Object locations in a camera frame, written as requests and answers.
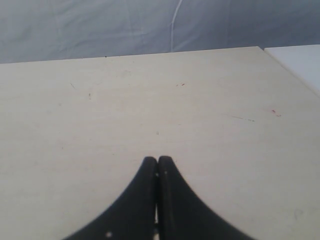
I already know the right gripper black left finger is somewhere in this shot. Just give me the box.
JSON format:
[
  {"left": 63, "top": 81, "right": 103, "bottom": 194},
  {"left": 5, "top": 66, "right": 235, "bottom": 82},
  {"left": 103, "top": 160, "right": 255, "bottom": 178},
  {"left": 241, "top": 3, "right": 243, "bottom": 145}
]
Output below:
[{"left": 66, "top": 156, "right": 158, "bottom": 240}]

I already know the white side table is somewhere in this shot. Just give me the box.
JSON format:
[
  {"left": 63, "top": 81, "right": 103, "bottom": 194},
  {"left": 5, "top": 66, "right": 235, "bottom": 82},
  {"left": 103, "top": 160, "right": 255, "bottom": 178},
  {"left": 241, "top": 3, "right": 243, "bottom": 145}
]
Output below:
[{"left": 264, "top": 44, "right": 320, "bottom": 96}]

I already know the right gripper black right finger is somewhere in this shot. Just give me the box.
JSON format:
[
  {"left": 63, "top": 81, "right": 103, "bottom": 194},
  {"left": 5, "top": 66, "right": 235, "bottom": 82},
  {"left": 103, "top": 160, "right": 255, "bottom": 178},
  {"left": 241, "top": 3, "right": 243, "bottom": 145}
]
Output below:
[{"left": 158, "top": 156, "right": 252, "bottom": 240}]

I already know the grey-blue backdrop cloth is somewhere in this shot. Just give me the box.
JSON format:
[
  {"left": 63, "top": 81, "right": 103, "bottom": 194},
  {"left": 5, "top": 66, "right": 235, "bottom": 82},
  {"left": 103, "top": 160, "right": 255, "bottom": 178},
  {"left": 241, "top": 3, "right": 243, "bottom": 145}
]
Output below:
[{"left": 0, "top": 0, "right": 320, "bottom": 63}]

